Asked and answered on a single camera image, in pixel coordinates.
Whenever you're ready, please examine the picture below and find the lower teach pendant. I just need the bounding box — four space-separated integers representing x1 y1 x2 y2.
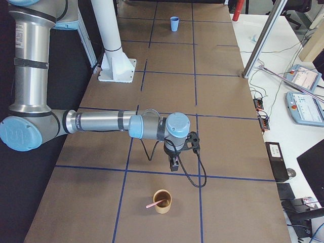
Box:
286 92 323 127

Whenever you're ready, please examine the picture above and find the aluminium frame post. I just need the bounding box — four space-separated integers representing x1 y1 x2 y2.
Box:
242 0 287 79

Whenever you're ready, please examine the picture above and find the black power box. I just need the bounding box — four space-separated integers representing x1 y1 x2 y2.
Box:
265 142 289 183

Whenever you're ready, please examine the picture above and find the pink chopstick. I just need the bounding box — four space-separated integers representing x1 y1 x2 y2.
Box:
145 199 166 209

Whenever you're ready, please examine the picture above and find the lower orange connector block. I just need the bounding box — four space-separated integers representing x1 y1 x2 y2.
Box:
258 115 270 132

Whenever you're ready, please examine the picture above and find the orange connector block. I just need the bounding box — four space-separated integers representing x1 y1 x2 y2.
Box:
258 115 270 132
253 98 264 111

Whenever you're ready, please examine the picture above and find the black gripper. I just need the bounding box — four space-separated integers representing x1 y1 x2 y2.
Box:
164 131 200 172

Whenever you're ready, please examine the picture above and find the white column with base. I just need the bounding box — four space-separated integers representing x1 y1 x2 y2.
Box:
91 0 137 83

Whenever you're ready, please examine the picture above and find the teach pendant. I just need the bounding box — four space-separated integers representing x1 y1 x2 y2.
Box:
285 64 321 93
286 92 323 127

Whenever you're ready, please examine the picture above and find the red bottle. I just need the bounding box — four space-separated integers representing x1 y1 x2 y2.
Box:
232 0 245 22

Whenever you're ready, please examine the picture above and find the blue ribbed cup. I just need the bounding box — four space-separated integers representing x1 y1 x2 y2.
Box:
170 16 180 32

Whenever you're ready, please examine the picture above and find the upper orange connector block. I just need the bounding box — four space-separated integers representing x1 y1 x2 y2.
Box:
253 98 264 111

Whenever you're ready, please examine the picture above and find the brown wooden cup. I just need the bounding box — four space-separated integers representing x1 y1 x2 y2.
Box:
152 189 172 214

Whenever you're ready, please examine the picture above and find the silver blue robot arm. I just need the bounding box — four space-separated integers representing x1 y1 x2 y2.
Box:
1 1 200 171

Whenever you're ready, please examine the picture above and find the upper teach pendant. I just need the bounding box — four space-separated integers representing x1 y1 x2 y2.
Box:
285 64 321 93

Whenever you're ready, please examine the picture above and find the black monitor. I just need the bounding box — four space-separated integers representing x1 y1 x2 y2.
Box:
297 142 323 207

